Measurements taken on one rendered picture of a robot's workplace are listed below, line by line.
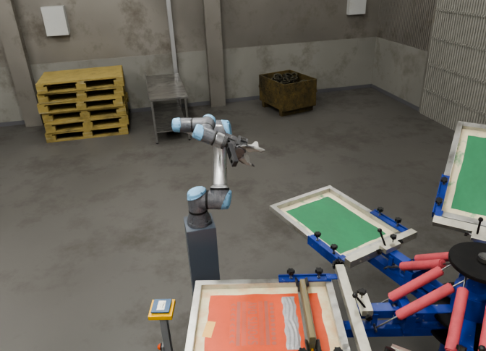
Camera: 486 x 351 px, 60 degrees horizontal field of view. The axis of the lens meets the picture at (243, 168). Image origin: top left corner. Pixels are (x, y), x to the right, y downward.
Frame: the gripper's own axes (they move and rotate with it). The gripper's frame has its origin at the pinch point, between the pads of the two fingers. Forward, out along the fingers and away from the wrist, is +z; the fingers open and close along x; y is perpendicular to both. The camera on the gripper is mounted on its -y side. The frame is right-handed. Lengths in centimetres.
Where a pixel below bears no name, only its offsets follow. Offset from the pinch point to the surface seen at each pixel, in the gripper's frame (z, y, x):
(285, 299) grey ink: 45, -40, 55
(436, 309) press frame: 111, -38, 14
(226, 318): 17, -58, 62
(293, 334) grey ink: 47, -62, 43
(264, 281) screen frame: 34, -31, 61
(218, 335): 14, -68, 59
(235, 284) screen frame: 19, -35, 67
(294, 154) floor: 127, 301, 284
